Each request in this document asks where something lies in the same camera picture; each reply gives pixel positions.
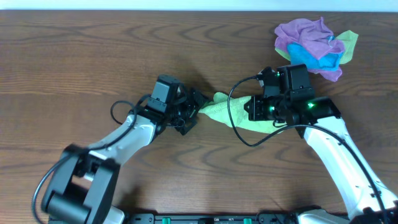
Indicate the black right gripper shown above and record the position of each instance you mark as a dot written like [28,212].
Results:
[254,112]

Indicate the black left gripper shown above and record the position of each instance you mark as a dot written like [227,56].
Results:
[192,109]

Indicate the light green microfiber cloth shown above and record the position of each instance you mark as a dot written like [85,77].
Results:
[217,110]

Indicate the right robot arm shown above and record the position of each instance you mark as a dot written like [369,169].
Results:
[288,97]

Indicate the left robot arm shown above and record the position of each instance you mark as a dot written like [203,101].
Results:
[82,183]

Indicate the blue microfiber cloth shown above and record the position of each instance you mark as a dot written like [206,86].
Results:
[322,54]

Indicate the purple microfiber cloth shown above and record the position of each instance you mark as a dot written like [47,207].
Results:
[298,30]

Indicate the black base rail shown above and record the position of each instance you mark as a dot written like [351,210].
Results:
[261,218]

